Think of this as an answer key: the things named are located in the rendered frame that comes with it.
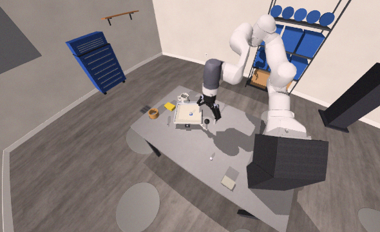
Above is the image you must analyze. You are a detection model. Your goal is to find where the white mug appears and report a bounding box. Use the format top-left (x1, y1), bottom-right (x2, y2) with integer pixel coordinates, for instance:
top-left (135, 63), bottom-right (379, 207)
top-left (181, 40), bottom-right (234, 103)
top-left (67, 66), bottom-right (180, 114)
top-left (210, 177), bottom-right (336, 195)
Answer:
top-left (178, 93), bottom-right (189, 101)

